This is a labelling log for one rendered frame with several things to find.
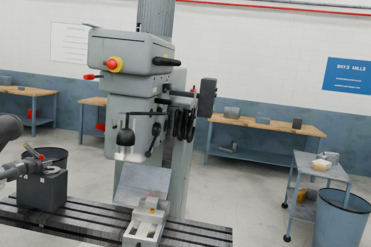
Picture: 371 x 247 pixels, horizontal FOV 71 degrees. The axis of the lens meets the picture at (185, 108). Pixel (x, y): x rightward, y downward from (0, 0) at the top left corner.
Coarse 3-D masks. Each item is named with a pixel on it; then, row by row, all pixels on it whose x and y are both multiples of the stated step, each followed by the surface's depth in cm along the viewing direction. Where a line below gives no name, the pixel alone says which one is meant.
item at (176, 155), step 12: (180, 96) 183; (180, 108) 159; (168, 120) 161; (168, 132) 162; (168, 144) 163; (180, 144) 163; (192, 144) 205; (156, 156) 166; (168, 156) 164; (180, 156) 164; (120, 168) 171; (168, 168) 166; (180, 168) 165; (180, 180) 166; (168, 192) 169; (180, 192) 169; (180, 204) 176; (180, 216) 182
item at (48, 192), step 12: (48, 168) 139; (60, 168) 143; (24, 180) 135; (36, 180) 133; (48, 180) 132; (60, 180) 137; (24, 192) 136; (36, 192) 135; (48, 192) 133; (60, 192) 139; (24, 204) 137; (36, 204) 136; (48, 204) 134; (60, 204) 140
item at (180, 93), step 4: (172, 92) 150; (176, 92) 149; (180, 92) 149; (184, 92) 149; (188, 92) 148; (192, 92) 149; (184, 96) 149; (188, 96) 149; (192, 96) 148; (196, 96) 148
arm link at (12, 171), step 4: (4, 164) 121; (8, 164) 121; (12, 164) 122; (0, 168) 116; (4, 168) 119; (8, 168) 120; (12, 168) 119; (16, 168) 122; (0, 172) 114; (4, 172) 115; (8, 172) 116; (12, 172) 117; (16, 172) 119; (0, 176) 112; (4, 176) 114; (8, 176) 116; (12, 176) 120; (16, 176) 122; (0, 180) 115; (4, 180) 117; (8, 180) 120; (12, 180) 121
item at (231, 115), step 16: (0, 80) 574; (32, 96) 514; (96, 96) 564; (0, 112) 596; (32, 112) 519; (80, 112) 503; (96, 112) 568; (224, 112) 488; (240, 112) 503; (32, 128) 525; (80, 128) 508; (96, 128) 554; (272, 128) 448; (288, 128) 453; (304, 128) 468; (80, 144) 513; (208, 144) 472; (320, 144) 442; (256, 160) 466; (272, 160) 475; (288, 160) 485
